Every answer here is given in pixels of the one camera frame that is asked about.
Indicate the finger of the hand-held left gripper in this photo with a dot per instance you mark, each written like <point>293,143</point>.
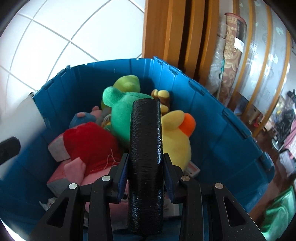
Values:
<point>9,149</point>

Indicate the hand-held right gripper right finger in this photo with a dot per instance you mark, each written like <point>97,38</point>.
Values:
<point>168,183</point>

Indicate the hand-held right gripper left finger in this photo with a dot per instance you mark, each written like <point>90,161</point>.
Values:
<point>122,179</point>

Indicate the black plastic roll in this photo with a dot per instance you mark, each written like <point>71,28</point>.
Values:
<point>145,150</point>

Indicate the pink pig plush red dress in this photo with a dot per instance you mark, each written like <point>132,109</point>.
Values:
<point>92,143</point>

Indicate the yellow plush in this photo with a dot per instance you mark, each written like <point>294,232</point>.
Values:
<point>122,115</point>

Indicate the blue plastic crate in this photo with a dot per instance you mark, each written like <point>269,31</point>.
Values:
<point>219,139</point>

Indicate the brown bear plush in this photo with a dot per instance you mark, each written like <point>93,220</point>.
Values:
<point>163,95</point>

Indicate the light green frog plush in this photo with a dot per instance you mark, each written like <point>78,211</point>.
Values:
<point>127,84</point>

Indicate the white cardboard box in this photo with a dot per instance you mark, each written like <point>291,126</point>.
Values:
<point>171,207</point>

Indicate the white box red label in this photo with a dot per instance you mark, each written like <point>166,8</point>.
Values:
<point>192,170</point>

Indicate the pig plush blue shirt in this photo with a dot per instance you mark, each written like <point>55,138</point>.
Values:
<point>81,119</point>

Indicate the green cloth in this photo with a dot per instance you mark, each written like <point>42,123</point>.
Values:
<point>279,215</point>

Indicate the rolled patterned carpet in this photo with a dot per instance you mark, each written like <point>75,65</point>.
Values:
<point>231,58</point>

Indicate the frosted glass sliding door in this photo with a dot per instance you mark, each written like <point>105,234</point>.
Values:
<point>266,46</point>

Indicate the wooden door frame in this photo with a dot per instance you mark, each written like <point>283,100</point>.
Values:
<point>161,34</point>

